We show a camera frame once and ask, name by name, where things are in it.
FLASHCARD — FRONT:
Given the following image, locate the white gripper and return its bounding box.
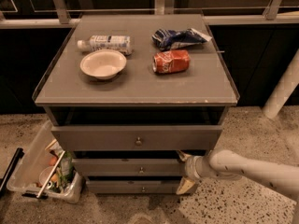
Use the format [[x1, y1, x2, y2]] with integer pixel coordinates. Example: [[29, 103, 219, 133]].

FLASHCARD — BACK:
[[176, 150, 215, 195]]

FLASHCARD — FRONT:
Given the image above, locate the grey drawer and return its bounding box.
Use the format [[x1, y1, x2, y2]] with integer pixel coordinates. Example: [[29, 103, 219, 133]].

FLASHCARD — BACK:
[[86, 180, 179, 194], [51, 125, 222, 151], [73, 159, 184, 176]]

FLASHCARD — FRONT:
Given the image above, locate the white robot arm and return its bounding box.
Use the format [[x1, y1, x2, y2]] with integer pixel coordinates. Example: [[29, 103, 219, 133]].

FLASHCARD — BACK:
[[177, 148, 299, 224]]

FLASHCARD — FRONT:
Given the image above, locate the grey top drawer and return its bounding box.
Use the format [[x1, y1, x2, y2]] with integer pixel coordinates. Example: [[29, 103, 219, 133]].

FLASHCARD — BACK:
[[51, 125, 222, 151]]

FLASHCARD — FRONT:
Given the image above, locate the grey drawer cabinet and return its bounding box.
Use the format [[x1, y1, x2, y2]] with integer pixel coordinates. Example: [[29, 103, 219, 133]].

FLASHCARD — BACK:
[[34, 15, 239, 182]]

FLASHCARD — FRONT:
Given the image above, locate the grey bottom drawer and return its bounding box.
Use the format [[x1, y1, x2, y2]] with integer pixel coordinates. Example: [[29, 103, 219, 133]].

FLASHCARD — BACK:
[[86, 180, 179, 194]]

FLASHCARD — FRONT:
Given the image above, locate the red crushed soda can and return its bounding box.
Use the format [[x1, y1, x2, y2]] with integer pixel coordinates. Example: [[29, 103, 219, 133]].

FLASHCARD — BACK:
[[152, 49, 190, 74]]

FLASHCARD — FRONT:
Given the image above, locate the green bottle in bin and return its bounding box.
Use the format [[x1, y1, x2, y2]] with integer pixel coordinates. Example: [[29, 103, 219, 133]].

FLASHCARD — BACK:
[[60, 152, 73, 180]]

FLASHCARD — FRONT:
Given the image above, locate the white bowl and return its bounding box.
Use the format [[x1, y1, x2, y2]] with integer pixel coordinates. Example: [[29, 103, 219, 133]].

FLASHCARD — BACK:
[[80, 49, 127, 80]]

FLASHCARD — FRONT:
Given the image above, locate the blue crumpled chip bag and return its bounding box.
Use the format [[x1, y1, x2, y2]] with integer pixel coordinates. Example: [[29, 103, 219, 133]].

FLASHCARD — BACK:
[[152, 28, 212, 51]]

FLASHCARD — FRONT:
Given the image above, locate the clear plastic storage bin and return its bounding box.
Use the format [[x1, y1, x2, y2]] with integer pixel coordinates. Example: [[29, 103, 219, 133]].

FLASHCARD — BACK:
[[7, 121, 83, 203]]

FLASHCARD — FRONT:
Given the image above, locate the white diagonal pipe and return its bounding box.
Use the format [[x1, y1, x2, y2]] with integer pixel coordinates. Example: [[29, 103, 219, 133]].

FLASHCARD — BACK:
[[262, 50, 299, 119]]

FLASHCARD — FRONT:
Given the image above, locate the white plastic water bottle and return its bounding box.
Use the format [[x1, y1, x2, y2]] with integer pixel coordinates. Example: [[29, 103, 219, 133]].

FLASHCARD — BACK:
[[77, 35, 132, 55]]

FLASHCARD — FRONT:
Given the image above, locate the black flat bar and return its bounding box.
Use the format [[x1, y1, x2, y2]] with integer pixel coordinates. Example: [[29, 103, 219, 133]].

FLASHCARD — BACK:
[[0, 147, 24, 198]]

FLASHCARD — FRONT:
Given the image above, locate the metal window railing frame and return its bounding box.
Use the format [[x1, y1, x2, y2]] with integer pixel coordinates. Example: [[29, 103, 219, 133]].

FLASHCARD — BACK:
[[0, 0, 299, 29]]

